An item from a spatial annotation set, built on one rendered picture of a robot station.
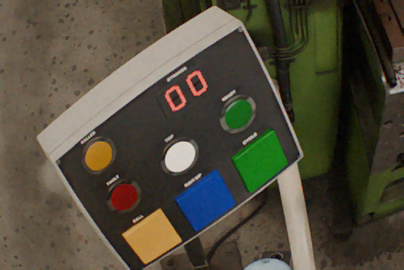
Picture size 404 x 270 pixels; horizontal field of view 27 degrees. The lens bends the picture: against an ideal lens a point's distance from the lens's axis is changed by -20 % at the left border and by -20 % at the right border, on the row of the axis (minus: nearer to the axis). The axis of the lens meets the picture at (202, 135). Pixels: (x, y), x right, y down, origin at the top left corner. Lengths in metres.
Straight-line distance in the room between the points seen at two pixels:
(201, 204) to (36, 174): 1.23
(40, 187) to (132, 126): 1.29
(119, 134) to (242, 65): 0.20
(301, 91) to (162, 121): 0.70
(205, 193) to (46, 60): 1.41
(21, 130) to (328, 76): 1.06
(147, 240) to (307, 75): 0.65
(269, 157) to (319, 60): 0.48
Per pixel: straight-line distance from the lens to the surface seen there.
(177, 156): 1.42
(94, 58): 2.76
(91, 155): 1.36
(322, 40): 1.87
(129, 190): 1.41
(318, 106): 2.15
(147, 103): 1.37
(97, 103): 1.37
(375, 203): 2.34
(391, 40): 1.65
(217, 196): 1.49
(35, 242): 2.60
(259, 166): 1.50
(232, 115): 1.44
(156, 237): 1.48
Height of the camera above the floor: 2.41
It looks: 67 degrees down
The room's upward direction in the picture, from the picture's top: 12 degrees counter-clockwise
